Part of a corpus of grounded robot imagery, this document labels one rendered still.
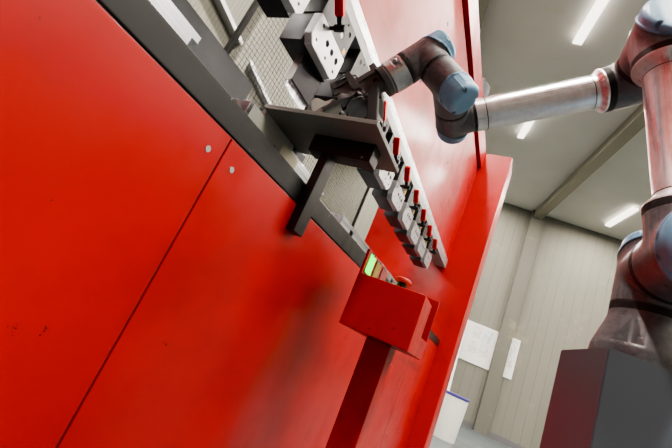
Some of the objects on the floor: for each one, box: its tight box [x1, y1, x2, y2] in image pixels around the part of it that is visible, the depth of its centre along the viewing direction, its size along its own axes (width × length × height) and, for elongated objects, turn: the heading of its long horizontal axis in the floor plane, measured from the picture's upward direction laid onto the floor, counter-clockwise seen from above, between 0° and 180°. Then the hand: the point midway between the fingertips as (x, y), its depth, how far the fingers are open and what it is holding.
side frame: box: [364, 154, 512, 448], centre depth 295 cm, size 25×85×230 cm, turn 117°
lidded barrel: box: [433, 390, 470, 444], centre depth 551 cm, size 48×49×58 cm
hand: (314, 133), depth 90 cm, fingers open, 5 cm apart
